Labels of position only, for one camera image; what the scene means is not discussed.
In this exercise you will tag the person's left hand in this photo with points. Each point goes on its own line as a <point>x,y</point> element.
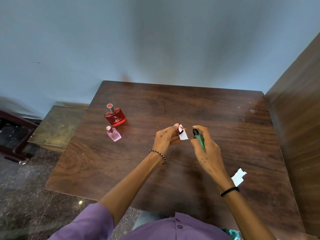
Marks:
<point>162,139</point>

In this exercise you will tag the person's right hand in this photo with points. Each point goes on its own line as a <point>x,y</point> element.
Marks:
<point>211,157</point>

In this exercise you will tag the person's left fingers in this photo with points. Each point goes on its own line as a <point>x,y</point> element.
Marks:
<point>172,138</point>

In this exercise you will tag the person's right thumb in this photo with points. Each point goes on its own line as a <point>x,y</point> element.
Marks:
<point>196,146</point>

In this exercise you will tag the green spray bottle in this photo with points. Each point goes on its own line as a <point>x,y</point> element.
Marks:
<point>200,139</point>

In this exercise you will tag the small pink bottle cap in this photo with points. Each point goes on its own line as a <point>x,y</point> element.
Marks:
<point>179,129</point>

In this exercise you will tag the white paper strip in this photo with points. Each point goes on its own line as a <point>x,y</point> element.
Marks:
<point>184,136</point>

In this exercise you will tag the person's right forearm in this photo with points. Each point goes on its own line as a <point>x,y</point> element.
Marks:
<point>245,214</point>

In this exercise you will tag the person's left forearm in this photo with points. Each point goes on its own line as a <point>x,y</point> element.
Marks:
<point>135,182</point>

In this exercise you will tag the torn white paper piece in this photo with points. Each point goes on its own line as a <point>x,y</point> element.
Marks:
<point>238,177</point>

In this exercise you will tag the black wrist band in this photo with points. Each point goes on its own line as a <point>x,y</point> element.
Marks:
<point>230,190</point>

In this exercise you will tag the pink perfume bottle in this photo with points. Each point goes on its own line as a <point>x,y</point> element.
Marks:
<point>114,135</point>

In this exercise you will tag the red perfume bottle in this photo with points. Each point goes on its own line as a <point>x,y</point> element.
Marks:
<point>115,117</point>

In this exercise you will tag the grey trousers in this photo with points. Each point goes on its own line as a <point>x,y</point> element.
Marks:
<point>147,218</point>

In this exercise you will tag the purple shirt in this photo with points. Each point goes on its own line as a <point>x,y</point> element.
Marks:
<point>175,229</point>

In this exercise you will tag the teal patterned cloth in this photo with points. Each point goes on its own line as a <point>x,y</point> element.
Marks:
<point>233,234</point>

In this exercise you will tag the brown wooden cabinet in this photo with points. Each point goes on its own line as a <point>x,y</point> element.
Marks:
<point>297,127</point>

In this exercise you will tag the olive wooden bench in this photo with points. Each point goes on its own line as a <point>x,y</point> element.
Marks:
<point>58,127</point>

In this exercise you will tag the dark red chair frame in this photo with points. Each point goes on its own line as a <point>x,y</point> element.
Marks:
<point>15,122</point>

